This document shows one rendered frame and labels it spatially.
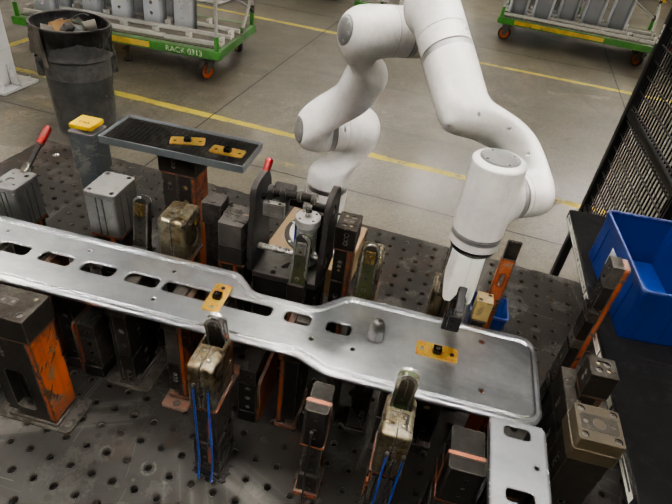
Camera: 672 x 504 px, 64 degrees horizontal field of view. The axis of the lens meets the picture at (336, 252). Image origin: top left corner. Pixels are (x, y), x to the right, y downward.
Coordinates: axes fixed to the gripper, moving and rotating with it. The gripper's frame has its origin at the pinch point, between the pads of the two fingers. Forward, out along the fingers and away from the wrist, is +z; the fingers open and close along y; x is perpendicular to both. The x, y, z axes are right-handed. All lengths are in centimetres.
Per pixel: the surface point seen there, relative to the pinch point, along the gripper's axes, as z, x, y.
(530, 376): 11.9, 18.4, 0.5
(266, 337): 11.8, -33.4, 7.2
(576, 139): 113, 114, -382
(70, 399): 39, -76, 15
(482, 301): 5.4, 7.2, -10.8
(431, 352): 11.6, -1.2, 0.8
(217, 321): 1.9, -40.0, 15.1
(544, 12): 75, 99, -677
